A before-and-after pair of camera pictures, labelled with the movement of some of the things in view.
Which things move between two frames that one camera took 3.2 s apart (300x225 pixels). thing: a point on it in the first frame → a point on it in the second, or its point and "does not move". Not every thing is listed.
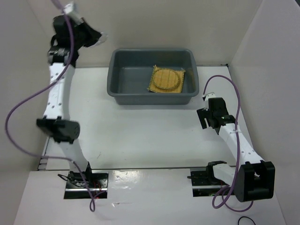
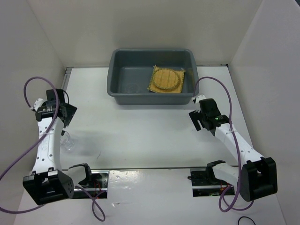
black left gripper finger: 93,35 → 67,111
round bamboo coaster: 166,79 does not move
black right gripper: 203,113 → 195,115
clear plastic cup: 102,39 → 132,88
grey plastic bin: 130,71 does not move
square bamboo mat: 152,87 does not move
